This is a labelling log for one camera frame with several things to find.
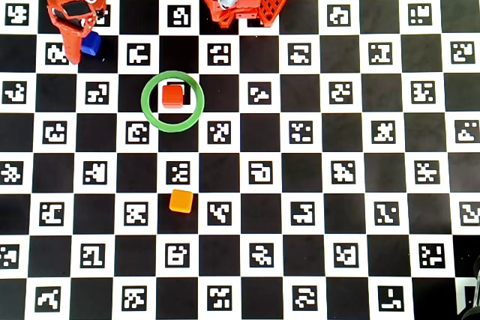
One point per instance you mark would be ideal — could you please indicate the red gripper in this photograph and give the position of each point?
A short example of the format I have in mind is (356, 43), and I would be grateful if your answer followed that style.
(71, 37)

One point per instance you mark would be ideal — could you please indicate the blue cube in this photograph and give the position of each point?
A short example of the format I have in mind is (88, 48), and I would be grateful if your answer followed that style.
(92, 44)

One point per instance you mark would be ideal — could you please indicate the red cube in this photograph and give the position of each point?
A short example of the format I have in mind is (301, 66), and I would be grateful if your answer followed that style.
(172, 95)

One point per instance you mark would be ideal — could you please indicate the orange cube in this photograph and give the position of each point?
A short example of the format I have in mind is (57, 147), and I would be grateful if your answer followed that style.
(181, 201)

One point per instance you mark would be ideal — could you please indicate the checkered marker board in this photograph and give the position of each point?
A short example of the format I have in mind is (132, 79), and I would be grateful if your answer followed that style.
(300, 177)

